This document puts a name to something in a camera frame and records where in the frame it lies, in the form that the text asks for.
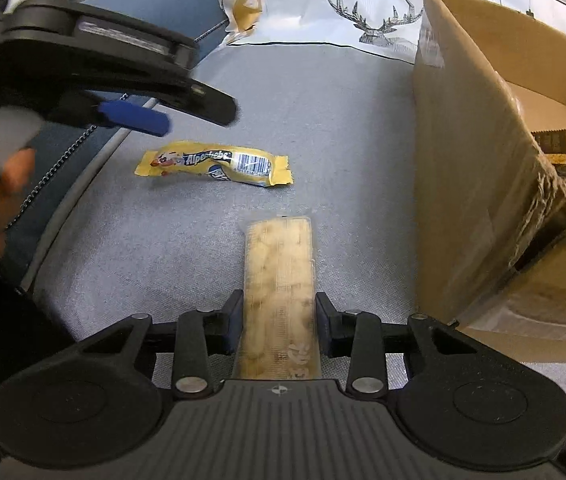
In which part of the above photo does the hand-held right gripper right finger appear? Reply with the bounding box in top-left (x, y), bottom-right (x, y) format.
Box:
top-left (315, 291), bottom-right (474, 401)

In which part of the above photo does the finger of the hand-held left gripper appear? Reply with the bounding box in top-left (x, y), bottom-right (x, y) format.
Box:
top-left (43, 89), bottom-right (173, 137)
top-left (0, 0), bottom-right (239, 127)

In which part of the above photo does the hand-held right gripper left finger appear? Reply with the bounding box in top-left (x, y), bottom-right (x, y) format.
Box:
top-left (70, 289), bottom-right (245, 401)

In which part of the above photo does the cereal bar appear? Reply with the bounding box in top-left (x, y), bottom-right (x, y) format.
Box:
top-left (233, 215), bottom-right (323, 381)

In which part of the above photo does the yellow candy packet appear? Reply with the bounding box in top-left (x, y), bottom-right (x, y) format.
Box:
top-left (135, 140), bottom-right (294, 188)

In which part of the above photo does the cardboard box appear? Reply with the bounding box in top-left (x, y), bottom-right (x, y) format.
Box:
top-left (410, 0), bottom-right (566, 356)

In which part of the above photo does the dark brown chocolate packet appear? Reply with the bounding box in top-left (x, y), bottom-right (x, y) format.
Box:
top-left (530, 127), bottom-right (566, 167)

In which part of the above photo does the grey printed cloth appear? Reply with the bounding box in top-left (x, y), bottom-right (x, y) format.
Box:
top-left (33, 0), bottom-right (566, 461)

